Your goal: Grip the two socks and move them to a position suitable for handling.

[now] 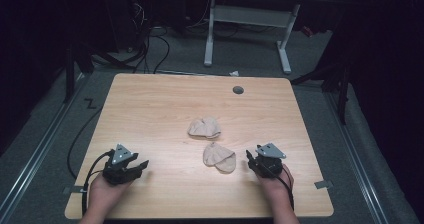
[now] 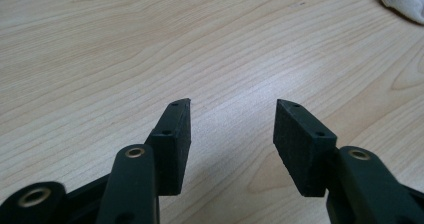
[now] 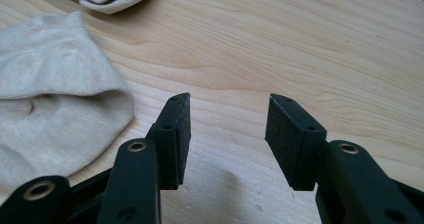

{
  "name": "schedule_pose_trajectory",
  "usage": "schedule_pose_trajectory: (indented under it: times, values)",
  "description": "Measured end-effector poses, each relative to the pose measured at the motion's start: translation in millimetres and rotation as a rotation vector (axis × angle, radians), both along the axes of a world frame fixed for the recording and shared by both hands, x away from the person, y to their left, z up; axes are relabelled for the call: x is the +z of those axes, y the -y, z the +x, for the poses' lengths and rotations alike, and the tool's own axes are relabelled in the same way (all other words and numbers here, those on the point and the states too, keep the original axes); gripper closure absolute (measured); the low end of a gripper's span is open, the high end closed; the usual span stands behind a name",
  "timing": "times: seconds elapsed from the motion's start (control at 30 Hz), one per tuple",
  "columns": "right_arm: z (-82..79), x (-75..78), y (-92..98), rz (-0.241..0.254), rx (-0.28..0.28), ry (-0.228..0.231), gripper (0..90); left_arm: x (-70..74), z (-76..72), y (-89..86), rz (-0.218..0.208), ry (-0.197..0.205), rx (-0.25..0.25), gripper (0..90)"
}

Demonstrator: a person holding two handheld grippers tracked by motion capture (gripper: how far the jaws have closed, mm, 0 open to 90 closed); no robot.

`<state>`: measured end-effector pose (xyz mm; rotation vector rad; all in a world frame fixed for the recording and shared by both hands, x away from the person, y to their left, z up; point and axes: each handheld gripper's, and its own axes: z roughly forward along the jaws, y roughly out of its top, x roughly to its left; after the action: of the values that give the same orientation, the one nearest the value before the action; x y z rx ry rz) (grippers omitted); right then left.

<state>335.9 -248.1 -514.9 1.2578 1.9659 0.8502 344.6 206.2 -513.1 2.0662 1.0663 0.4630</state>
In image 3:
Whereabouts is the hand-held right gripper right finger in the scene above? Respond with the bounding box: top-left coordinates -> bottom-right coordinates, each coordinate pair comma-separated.
264,93 -> 424,224

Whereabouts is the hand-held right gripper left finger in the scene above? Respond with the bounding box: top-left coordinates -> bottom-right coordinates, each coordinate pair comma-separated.
96,92 -> 192,224

